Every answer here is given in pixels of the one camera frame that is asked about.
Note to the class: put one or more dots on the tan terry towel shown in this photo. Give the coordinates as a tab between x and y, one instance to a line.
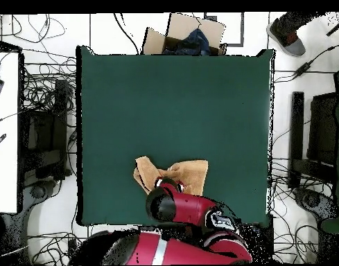
194	171

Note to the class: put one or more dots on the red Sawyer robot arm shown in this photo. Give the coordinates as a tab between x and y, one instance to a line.
191	207

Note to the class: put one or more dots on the dark green table cloth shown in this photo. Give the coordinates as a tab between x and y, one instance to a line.
158	97

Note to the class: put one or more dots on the small black box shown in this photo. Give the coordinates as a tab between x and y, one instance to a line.
266	241

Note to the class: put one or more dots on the black metal stand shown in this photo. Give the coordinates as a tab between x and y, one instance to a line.
296	124
59	124

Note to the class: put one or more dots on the black floor equipment lump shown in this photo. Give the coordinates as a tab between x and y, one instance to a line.
313	201
38	191

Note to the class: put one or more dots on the dark blue garment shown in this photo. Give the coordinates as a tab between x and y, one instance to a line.
195	41

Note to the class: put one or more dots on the open cardboard box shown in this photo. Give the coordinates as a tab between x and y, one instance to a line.
185	25

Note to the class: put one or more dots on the black power adapter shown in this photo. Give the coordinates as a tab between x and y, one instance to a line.
302	69

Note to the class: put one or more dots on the white desk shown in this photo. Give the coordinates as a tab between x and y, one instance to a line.
5	166

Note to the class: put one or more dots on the person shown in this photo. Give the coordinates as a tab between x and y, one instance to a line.
288	36

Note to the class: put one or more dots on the black rod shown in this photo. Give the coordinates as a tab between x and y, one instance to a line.
337	27

